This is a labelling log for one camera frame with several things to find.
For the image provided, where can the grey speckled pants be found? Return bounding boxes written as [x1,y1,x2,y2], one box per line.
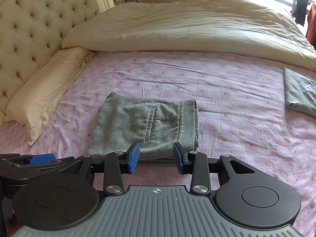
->
[87,93,199,162]

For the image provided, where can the cream pillow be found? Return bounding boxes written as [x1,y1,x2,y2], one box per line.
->
[5,47,95,146]

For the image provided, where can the pink patterned bed sheet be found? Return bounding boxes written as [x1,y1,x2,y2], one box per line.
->
[1,52,315,236]

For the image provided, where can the folded light grey garment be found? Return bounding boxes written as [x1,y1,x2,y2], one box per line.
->
[283,69,316,117]

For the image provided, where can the beige tufted headboard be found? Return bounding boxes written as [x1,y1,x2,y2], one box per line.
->
[1,0,114,124]

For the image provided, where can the cream duvet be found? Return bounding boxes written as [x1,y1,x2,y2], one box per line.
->
[62,0,315,70]

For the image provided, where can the hanging clothes rack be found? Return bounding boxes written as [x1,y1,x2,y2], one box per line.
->
[291,0,315,48]

